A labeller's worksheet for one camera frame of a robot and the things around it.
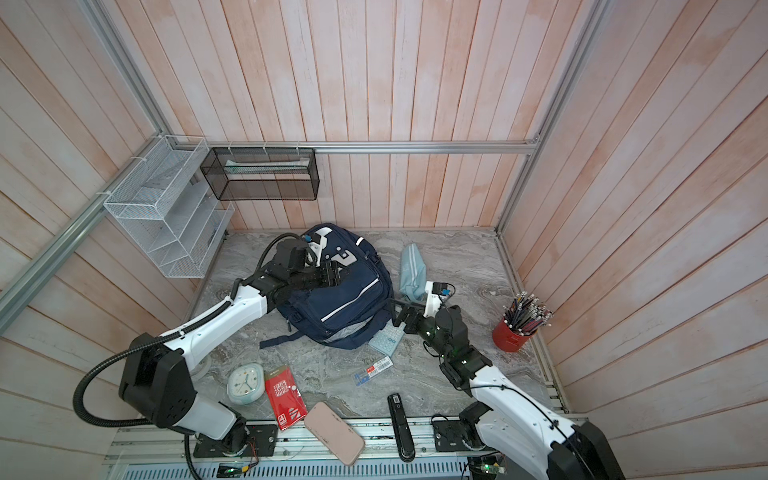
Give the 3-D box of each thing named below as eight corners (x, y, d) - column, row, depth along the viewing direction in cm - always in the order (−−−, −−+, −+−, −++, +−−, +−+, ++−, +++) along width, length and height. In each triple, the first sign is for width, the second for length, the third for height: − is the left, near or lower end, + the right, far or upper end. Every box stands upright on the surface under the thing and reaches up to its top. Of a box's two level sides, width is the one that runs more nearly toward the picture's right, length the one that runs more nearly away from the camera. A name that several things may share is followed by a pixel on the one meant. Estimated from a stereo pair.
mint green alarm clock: (225, 404, 81) (220, 401, 78) (236, 367, 87) (232, 363, 85) (260, 404, 81) (256, 401, 78) (269, 367, 87) (265, 363, 85)
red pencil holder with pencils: (499, 359, 89) (523, 332, 75) (480, 332, 95) (499, 302, 80) (527, 345, 92) (555, 317, 77) (507, 320, 98) (530, 289, 83)
